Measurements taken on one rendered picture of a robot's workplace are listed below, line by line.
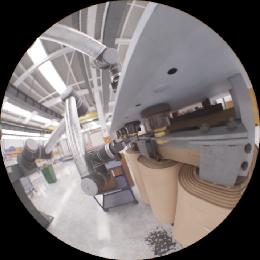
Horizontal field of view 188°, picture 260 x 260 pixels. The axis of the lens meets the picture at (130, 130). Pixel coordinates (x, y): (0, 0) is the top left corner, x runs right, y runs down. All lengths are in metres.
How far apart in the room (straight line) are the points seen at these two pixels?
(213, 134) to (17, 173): 1.66
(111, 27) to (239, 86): 3.52
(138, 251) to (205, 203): 1.15
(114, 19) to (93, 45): 3.05
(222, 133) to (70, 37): 0.60
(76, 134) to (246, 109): 0.68
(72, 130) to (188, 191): 0.61
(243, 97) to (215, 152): 0.15
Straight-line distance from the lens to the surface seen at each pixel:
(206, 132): 0.17
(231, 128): 0.16
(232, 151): 0.21
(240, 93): 0.26
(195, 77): 0.15
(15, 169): 1.53
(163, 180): 0.48
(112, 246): 1.45
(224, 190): 0.32
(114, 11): 3.49
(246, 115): 0.26
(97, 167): 0.57
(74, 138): 0.49
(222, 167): 0.23
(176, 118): 0.67
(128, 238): 1.40
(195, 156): 0.37
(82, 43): 0.50
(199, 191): 0.31
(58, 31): 0.54
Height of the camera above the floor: 1.31
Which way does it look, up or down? 1 degrees up
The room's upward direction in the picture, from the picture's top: 16 degrees counter-clockwise
